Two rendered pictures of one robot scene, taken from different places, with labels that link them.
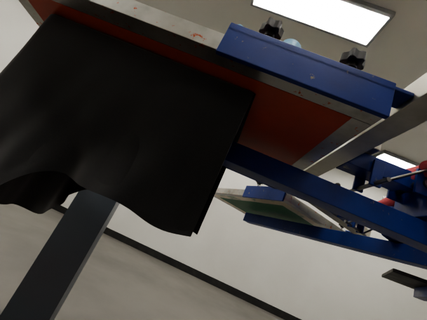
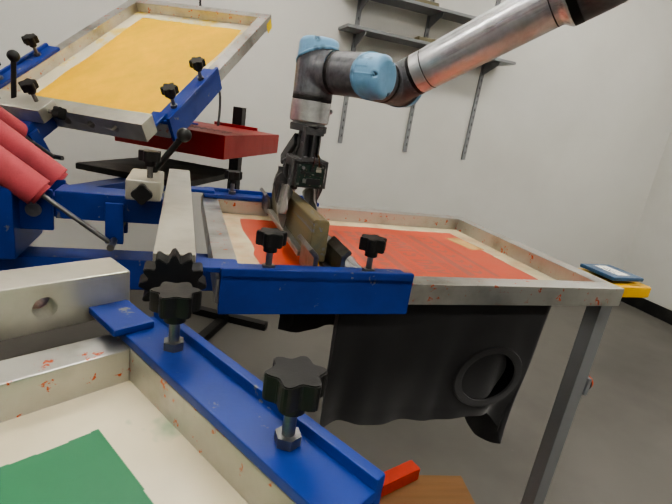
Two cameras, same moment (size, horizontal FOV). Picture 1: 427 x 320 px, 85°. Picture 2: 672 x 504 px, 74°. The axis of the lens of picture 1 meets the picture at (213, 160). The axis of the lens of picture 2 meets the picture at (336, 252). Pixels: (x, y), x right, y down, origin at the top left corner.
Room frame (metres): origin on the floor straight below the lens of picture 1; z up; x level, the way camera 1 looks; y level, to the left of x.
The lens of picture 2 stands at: (1.48, -0.39, 1.23)
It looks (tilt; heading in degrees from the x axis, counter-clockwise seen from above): 17 degrees down; 155
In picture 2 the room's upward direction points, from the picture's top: 9 degrees clockwise
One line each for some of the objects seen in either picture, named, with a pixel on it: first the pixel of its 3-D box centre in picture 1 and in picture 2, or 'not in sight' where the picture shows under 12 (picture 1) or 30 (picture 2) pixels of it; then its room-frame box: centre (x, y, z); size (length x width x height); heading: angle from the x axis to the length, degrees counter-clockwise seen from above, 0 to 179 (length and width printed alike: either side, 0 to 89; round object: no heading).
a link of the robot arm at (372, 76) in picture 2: not in sight; (365, 76); (0.71, -0.02, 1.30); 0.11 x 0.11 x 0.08; 30
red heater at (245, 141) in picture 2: not in sight; (206, 137); (-0.62, -0.10, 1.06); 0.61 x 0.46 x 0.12; 145
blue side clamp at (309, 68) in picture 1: (299, 76); (261, 206); (0.33, -0.08, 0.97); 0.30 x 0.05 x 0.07; 85
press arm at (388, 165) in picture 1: (372, 169); (112, 204); (0.58, -0.42, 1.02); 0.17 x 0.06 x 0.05; 85
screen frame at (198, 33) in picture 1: (187, 108); (384, 243); (0.63, 0.14, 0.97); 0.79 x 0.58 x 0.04; 85
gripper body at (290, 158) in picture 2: not in sight; (305, 156); (0.64, -0.08, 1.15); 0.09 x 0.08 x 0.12; 175
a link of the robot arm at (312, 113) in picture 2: not in sight; (311, 113); (0.63, -0.08, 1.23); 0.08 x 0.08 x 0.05
